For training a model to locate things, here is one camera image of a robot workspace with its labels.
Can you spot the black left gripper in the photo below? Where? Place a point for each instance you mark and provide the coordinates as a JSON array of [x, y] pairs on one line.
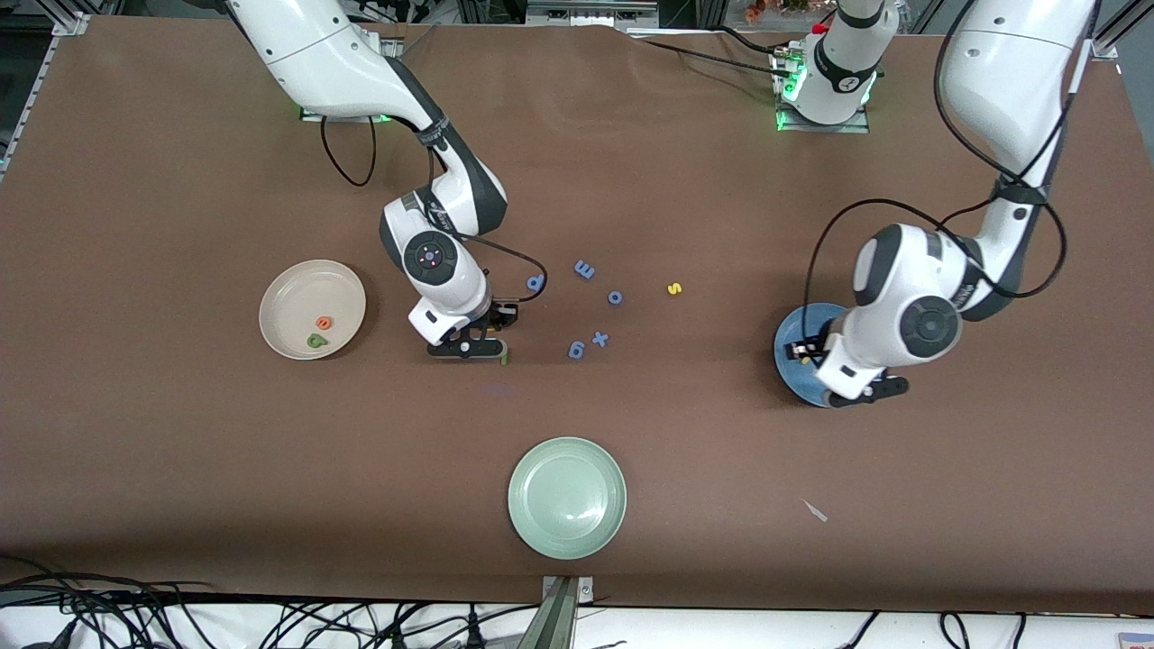
[[810, 348]]

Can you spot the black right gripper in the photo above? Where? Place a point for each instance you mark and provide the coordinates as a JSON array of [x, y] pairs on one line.
[[498, 316]]

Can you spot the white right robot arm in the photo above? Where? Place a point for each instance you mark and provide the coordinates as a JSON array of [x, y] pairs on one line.
[[315, 54]]

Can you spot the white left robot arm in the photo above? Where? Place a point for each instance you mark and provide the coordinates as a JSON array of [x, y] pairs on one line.
[[1010, 72]]

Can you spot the blue plate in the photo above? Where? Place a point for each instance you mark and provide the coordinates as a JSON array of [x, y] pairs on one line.
[[798, 383]]

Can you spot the blue foam letter p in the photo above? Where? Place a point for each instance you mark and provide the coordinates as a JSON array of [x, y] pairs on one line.
[[542, 281]]

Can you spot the blue foam letter g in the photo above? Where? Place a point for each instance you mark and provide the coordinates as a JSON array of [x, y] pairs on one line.
[[582, 349]]

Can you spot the blue foam letter m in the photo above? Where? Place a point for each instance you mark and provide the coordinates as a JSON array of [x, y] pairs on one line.
[[584, 269]]

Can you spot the brown table cover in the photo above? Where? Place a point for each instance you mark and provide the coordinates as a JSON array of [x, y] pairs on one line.
[[577, 180]]

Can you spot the white paper scrap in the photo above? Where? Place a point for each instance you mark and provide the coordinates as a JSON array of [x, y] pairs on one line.
[[815, 511]]

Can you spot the pale green plate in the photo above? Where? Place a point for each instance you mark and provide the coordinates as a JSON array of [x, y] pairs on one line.
[[566, 500]]

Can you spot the beige plate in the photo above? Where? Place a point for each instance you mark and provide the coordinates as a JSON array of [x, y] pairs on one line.
[[297, 297]]

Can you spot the grey metal box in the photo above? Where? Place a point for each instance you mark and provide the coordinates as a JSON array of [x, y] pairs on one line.
[[586, 13]]

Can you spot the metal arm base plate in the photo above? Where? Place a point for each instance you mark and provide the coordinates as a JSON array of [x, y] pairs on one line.
[[852, 126], [388, 117]]

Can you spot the grey metal post bracket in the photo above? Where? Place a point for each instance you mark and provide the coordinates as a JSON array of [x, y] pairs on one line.
[[559, 622]]

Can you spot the aluminium frame rail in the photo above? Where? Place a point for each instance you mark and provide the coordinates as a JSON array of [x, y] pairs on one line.
[[41, 77], [1104, 45]]

